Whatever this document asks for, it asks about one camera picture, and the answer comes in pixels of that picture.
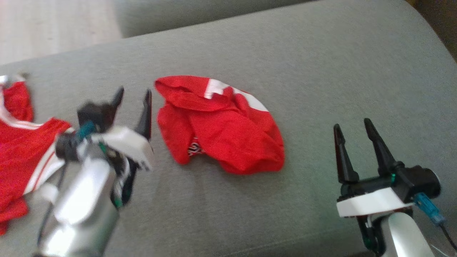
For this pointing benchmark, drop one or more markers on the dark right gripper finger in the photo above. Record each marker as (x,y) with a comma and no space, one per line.
(383,160)
(344,164)

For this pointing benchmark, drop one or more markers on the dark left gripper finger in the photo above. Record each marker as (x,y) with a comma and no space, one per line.
(145,121)
(118,98)

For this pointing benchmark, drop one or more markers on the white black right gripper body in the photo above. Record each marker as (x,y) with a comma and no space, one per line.
(367,203)

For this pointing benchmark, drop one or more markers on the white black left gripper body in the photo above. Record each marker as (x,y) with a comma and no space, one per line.
(128,142)

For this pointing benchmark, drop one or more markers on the red garment white patch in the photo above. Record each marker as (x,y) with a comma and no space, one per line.
(228,135)

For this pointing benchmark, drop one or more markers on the red jersey white striped trim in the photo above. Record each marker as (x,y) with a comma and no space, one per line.
(18,146)

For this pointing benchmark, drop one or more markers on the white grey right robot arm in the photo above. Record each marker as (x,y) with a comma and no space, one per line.
(407,235)

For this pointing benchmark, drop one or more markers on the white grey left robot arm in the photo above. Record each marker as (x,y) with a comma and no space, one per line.
(82,200)

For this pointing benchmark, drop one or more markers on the grey fabric sofa seat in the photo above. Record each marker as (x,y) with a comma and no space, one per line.
(321,71)

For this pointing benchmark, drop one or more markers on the grey fabric sofa backrest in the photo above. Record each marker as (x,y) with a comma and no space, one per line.
(178,14)

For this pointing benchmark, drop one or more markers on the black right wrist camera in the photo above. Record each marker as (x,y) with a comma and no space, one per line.
(417,182)

